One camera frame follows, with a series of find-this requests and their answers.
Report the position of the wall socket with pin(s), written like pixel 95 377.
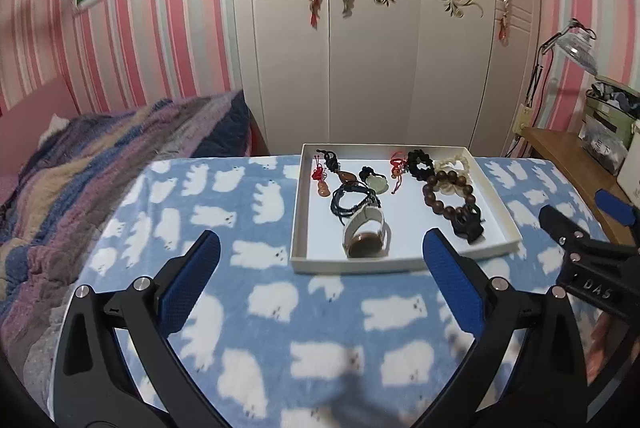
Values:
pixel 522 118

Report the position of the white fluffy cloth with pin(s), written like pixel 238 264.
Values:
pixel 56 126

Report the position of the black hair claw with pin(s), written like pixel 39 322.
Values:
pixel 465 223

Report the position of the green storage box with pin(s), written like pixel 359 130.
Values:
pixel 612 108

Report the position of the pink headboard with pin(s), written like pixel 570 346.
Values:
pixel 30 101

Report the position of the wooden desk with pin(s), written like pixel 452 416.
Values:
pixel 555 143

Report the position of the blue bear print blanket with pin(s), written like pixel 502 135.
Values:
pixel 280 303

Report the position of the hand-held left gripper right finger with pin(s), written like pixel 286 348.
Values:
pixel 450 278

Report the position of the cream scrunchie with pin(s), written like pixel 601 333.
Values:
pixel 452 164

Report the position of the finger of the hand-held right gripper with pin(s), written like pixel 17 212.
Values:
pixel 565 223
pixel 617 205

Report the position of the white wardrobe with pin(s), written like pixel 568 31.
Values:
pixel 390 73

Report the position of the striped purple knit blanket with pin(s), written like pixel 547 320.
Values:
pixel 100 168

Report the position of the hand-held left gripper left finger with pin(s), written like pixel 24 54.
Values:
pixel 192 278

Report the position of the white shallow tray box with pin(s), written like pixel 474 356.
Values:
pixel 415 233

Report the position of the clear plastic bag black label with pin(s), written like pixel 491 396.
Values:
pixel 602 146

